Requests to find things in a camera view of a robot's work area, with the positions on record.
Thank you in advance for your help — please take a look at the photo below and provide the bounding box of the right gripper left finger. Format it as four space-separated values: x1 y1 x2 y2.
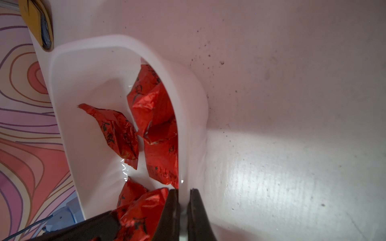
152 189 181 241

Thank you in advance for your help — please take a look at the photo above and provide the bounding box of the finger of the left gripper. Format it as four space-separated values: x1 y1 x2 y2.
30 211 121 241

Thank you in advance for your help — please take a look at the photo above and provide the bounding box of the red tea bag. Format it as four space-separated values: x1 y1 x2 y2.
127 64 175 137
144 118 179 189
113 178 169 241
78 103 139 170

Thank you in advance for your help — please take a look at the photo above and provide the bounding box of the white plastic storage box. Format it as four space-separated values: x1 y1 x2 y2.
28 30 209 220

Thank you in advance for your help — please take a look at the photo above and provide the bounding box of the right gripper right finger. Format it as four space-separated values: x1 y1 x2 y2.
187 189 217 241

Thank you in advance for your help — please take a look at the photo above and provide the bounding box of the yellow square pad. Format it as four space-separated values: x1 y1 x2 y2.
18 0 54 52

